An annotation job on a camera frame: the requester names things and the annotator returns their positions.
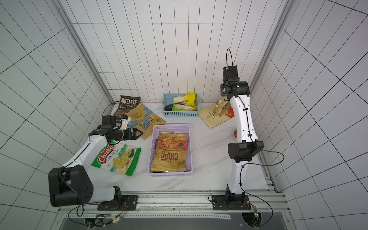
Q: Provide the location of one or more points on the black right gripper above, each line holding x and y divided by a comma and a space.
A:
225, 94

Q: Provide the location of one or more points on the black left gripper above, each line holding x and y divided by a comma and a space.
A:
134, 136

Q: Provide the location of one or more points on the green sour cream chips bag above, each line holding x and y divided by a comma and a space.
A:
222, 108

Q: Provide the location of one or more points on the beige cassava chips bag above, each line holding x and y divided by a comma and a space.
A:
212, 119

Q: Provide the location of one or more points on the red balsamico tomato chips bag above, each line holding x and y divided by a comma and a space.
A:
170, 153

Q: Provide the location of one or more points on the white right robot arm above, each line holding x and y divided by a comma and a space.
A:
242, 151

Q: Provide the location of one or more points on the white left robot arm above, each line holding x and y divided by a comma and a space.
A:
70, 184

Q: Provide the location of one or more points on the blue kettle cooked chips bag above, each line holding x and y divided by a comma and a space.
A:
144, 120

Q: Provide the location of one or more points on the green Chuba cassava chips bag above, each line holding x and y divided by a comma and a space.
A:
118, 158

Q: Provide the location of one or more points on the brown Kettle chips bag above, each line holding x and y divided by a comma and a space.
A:
127, 104

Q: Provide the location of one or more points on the light blue perforated basket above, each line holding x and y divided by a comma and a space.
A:
168, 99

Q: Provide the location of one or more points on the purple perforated basket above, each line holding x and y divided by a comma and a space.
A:
174, 128

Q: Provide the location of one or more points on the toy eggplant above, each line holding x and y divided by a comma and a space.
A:
169, 107

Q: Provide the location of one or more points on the yellow toy cabbage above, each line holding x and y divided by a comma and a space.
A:
190, 100

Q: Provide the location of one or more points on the green toy napa cabbage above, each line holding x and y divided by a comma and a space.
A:
181, 107

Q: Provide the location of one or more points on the white toy cabbage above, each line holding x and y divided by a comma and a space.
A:
179, 100

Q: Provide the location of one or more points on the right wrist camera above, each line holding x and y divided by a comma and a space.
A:
230, 73

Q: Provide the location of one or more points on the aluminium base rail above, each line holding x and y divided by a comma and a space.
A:
201, 210

